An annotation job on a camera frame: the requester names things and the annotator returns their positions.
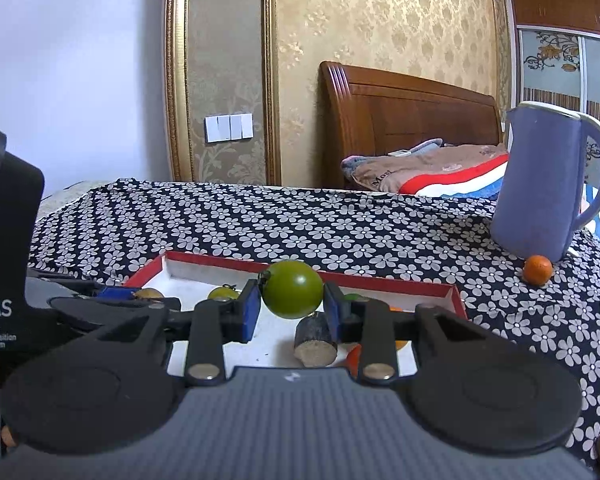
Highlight floral sliding wardrobe door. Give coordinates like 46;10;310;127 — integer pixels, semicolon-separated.
509;0;600;133

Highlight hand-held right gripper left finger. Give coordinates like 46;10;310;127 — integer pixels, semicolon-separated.
114;279;262;387

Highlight black floral tablecloth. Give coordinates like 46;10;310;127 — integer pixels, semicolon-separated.
27;178;600;466

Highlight red tomato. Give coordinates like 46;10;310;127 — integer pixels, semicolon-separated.
345;344;365;378

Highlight white wall switch panel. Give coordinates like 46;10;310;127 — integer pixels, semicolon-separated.
204;113;254;144

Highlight small olive green tomato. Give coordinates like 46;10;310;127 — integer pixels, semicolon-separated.
207;284;242;303

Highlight dark sugarcane piece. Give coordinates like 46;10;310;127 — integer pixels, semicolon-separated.
293;311;339;367

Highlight red box with white inside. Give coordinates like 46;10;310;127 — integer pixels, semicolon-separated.
122;251;468;378

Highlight red white blue striped bedding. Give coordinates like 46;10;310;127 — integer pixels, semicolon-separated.
397;155;600;251

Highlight large orange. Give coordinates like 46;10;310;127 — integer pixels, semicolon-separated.
387;305;411;352

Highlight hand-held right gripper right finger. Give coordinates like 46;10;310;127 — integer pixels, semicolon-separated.
323;281;487;387

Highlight wooden bed headboard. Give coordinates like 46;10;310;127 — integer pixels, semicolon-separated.
319;61;503;190

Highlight gold wall moulding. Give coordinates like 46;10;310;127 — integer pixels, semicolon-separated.
261;0;282;185
165;0;191;181

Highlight blue plastic pitcher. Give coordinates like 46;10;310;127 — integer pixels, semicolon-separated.
490;101;600;262

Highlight brown blanket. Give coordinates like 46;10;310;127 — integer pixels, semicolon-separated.
341;142;510;193

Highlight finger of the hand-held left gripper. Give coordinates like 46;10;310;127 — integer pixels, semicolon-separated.
47;295;181;334
27;268;136;303

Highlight light blue towel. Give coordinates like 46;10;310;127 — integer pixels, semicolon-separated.
407;138;443;156

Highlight small orange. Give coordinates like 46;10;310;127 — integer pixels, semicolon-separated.
523;255;554;287

